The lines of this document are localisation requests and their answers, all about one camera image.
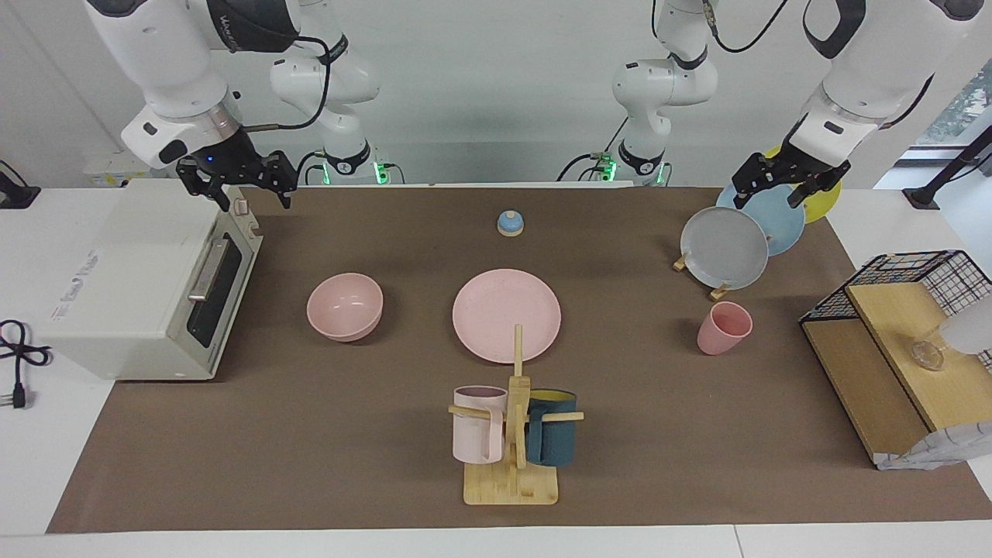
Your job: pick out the window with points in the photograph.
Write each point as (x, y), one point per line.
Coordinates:
(961, 101)

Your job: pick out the dark teal mug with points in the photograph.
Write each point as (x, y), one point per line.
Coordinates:
(554, 442)

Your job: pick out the clear glass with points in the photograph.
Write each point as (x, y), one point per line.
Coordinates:
(928, 355)

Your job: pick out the pink plate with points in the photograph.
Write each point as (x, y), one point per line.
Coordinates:
(496, 310)

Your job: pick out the pink cup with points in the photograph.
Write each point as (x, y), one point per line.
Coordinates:
(721, 333)

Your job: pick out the crumpled white paper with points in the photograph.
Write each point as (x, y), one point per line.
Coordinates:
(945, 449)

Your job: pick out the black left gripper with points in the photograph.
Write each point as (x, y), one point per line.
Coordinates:
(806, 167)

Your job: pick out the frosted white container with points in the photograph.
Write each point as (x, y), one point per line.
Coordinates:
(969, 329)

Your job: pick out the light pink mug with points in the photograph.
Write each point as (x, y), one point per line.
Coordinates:
(474, 438)

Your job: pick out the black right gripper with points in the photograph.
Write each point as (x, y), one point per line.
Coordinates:
(229, 159)

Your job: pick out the wooden mug tree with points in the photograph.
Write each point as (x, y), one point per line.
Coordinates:
(511, 488)

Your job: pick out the black desk mount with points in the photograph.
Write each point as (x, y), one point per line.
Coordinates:
(15, 194)

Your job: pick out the yellow plate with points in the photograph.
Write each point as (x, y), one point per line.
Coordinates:
(824, 203)

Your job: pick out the pink bowl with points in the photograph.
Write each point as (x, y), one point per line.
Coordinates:
(345, 306)

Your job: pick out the wooden plate rack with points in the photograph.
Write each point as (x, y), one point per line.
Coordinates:
(680, 263)

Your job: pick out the brown table mat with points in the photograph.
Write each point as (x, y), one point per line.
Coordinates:
(310, 434)

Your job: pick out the grey plate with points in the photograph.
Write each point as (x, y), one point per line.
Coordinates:
(725, 248)

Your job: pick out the black clamp stand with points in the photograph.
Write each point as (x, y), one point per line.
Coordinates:
(949, 167)

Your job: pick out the wooden shelf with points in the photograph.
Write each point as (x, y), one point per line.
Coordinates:
(860, 372)

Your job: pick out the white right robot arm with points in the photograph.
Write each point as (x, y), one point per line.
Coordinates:
(155, 46)

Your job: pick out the blue bell with wooden knob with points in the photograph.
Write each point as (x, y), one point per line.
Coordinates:
(511, 225)

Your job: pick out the light blue plate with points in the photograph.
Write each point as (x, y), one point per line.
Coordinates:
(783, 221)

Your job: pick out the white toaster oven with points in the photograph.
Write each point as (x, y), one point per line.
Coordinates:
(116, 294)

